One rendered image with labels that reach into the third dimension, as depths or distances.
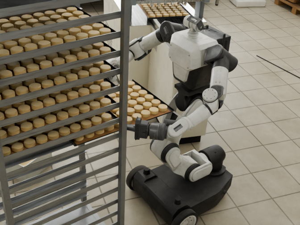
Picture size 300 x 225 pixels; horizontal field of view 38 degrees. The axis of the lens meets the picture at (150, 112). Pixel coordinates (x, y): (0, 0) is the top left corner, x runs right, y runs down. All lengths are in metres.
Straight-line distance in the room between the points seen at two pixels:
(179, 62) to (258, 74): 2.69
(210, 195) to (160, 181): 0.36
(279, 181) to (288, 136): 0.67
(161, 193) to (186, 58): 1.01
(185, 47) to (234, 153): 1.54
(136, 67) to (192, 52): 1.65
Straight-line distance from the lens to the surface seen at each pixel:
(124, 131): 2.15
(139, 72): 4.04
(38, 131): 1.92
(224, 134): 3.97
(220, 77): 2.27
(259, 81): 4.98
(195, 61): 2.43
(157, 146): 2.75
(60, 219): 2.90
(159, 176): 3.16
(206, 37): 2.52
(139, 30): 3.87
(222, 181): 3.20
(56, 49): 1.78
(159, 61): 3.69
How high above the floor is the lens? 2.23
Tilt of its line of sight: 33 degrees down
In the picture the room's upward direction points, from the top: 3 degrees clockwise
